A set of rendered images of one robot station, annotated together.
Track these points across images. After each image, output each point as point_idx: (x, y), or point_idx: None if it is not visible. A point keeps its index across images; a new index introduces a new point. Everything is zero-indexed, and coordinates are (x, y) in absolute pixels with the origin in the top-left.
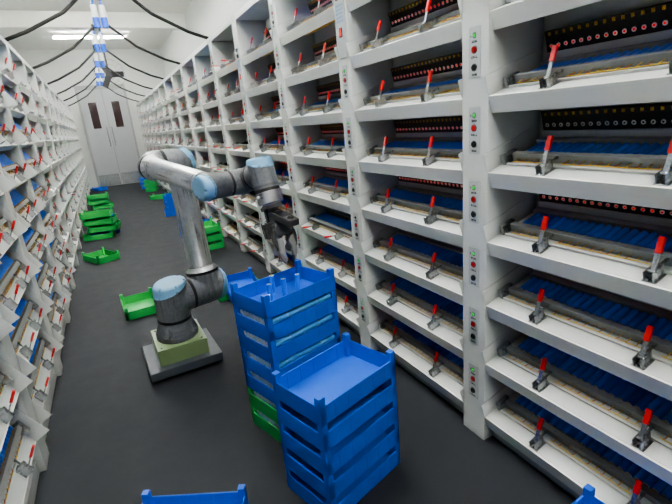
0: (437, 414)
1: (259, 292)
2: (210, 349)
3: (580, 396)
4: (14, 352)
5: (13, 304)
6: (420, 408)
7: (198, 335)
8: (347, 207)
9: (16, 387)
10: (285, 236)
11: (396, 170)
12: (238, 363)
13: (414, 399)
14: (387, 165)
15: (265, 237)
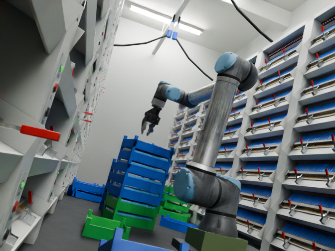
0: (66, 202)
1: (158, 153)
2: (184, 241)
3: None
4: (278, 196)
5: (295, 180)
6: (69, 204)
7: (196, 228)
8: (88, 95)
9: (268, 208)
10: (147, 122)
11: (95, 81)
12: (157, 244)
13: (67, 205)
14: (97, 77)
15: (157, 124)
